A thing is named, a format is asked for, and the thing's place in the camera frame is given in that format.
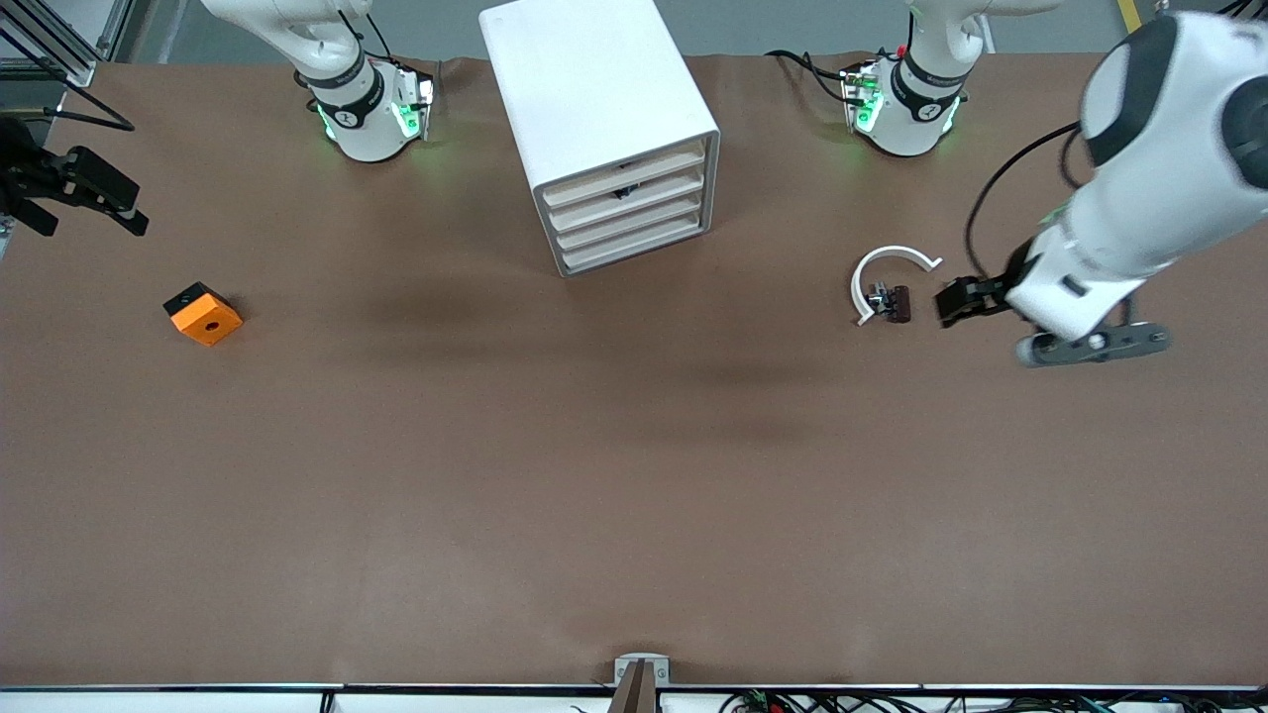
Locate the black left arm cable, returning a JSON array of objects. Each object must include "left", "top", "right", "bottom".
[{"left": 966, "top": 121, "right": 1086, "bottom": 283}]

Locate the aluminium frame profile with foot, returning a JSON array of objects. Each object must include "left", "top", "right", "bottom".
[{"left": 0, "top": 0, "right": 135, "bottom": 88}]

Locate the white plain cabinet drawer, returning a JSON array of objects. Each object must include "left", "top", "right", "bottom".
[
  {"left": 552, "top": 185, "right": 712, "bottom": 258},
  {"left": 546, "top": 161, "right": 710, "bottom": 237},
  {"left": 558, "top": 208, "right": 714, "bottom": 278}
]

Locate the black base cable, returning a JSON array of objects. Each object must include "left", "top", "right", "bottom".
[{"left": 765, "top": 48, "right": 858, "bottom": 108}]

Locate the tangled black cable bundle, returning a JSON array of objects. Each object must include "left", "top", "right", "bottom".
[{"left": 723, "top": 689, "right": 1268, "bottom": 713}]

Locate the brown table mat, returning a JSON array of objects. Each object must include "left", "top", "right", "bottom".
[{"left": 0, "top": 51, "right": 1268, "bottom": 689}]

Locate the orange and black box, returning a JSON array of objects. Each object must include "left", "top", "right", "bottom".
[{"left": 163, "top": 282, "right": 244, "bottom": 348}]

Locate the white drawer with black handle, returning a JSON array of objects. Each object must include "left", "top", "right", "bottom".
[{"left": 541, "top": 140, "right": 708, "bottom": 209}]

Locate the grey metal bracket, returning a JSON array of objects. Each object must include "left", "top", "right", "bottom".
[{"left": 614, "top": 654, "right": 671, "bottom": 686}]

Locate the white table edge rail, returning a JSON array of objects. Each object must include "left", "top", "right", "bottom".
[{"left": 0, "top": 683, "right": 1268, "bottom": 713}]

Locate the white curved ring piece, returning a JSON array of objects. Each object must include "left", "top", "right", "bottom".
[{"left": 850, "top": 245, "right": 944, "bottom": 327}]

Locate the white drawer cabinet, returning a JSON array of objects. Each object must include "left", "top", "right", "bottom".
[{"left": 479, "top": 0, "right": 721, "bottom": 278}]

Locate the brown block with metal clip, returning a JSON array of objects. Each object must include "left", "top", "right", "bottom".
[{"left": 867, "top": 282, "right": 912, "bottom": 325}]

